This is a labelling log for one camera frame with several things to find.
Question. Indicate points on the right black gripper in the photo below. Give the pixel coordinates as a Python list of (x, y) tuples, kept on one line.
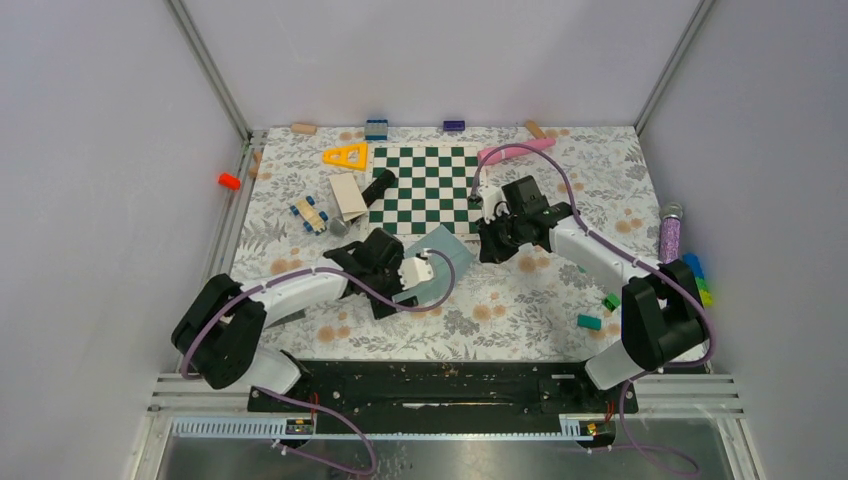
[(490, 251)]

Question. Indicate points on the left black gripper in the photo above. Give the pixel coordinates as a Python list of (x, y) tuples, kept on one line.
[(404, 301)]

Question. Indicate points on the grey-blue envelope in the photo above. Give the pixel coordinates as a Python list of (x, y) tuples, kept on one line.
[(442, 240)]

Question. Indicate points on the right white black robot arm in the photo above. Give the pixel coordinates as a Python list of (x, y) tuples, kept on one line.
[(661, 313)]

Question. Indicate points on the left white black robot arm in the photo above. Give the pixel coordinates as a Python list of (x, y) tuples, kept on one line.
[(219, 335)]

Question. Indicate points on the green white chessboard mat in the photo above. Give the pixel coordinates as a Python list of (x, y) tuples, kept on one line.
[(431, 189)]

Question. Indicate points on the black silver microphone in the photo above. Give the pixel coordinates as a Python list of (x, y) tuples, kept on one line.
[(374, 191)]

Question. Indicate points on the grey lego baseplate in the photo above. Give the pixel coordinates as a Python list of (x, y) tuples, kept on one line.
[(295, 316)]

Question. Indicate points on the wooden toy car blue wheels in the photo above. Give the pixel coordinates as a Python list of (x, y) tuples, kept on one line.
[(314, 220)]

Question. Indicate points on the pink toy microphone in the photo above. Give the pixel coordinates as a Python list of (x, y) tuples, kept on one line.
[(495, 155)]

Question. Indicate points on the right wooden cylinder peg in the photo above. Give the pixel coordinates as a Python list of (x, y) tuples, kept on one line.
[(534, 129)]

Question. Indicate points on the wooden cylinder peg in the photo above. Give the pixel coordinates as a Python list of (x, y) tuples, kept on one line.
[(303, 129), (534, 129)]

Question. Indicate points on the teal small block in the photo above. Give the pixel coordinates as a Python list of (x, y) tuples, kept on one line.
[(589, 322)]

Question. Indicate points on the floral patterned table mat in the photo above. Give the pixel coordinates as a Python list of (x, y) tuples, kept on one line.
[(523, 309)]

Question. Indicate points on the purple lego brick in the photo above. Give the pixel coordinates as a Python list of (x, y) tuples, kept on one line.
[(453, 125)]

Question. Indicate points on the yellow triangle toy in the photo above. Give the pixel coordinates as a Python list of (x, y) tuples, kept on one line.
[(354, 156)]

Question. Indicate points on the blue grey lego brick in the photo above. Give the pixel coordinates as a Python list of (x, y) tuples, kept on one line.
[(376, 130)]

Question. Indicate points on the purple glitter microphone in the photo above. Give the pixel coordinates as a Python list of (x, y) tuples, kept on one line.
[(671, 216)]

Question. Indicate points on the left wooden cylinder peg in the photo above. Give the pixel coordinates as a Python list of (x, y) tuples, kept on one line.
[(303, 129)]

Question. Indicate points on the orange red small cylinder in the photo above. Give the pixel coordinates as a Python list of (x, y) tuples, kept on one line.
[(229, 182)]

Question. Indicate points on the colourful block toy pile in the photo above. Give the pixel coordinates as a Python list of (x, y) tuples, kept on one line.
[(693, 262)]

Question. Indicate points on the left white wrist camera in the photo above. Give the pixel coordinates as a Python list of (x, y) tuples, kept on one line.
[(414, 271)]

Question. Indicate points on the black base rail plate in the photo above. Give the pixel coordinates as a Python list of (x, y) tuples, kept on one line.
[(469, 397)]

